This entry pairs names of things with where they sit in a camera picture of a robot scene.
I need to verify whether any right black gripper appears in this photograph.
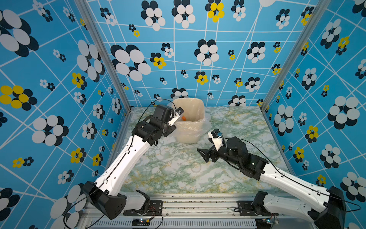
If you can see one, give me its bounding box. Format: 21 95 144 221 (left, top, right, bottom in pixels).
197 143 242 169

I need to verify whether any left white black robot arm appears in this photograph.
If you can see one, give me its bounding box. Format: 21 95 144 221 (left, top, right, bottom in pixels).
82 105 184 219

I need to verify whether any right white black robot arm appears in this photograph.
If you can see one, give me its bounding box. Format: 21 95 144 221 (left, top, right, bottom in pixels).
197 136 350 229

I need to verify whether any cream plastic trash bin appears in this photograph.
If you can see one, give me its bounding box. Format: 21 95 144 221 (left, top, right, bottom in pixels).
171 98 205 144

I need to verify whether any clear plastic bin liner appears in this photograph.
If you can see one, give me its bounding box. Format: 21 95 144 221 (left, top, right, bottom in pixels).
166 98 212 141

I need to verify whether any right green circuit board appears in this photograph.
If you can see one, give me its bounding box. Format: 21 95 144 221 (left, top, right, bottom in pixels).
255 219 272 229

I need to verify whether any green circuit board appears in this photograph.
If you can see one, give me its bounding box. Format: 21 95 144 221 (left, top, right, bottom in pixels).
132 218 151 227
255 219 272 229

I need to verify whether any left green circuit board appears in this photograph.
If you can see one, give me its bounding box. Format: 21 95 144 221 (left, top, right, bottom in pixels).
132 218 151 227

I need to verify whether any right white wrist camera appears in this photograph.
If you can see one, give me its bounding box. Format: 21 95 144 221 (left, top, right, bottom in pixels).
208 129 226 151

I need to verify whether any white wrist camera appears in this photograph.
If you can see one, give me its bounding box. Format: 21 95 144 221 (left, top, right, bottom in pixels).
208 129 226 151
168 107 184 127

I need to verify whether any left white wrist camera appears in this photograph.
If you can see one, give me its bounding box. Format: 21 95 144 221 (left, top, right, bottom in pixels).
168 107 184 127

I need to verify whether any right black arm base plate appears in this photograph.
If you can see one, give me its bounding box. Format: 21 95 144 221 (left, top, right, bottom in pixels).
234 201 278 218

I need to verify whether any aluminium front rail frame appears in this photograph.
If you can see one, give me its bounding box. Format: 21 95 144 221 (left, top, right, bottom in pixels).
77 194 316 229

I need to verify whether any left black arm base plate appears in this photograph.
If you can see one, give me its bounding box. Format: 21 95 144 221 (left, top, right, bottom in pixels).
123 200 163 216

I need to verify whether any left aluminium corner post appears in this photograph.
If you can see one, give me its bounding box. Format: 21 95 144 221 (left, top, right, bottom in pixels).
75 0 131 113

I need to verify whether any aluminium corner post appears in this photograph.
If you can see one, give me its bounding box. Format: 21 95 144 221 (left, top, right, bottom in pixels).
261 0 331 114
75 0 131 113

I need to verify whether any right aluminium corner post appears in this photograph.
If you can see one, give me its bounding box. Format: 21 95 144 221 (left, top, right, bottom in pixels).
261 0 331 114

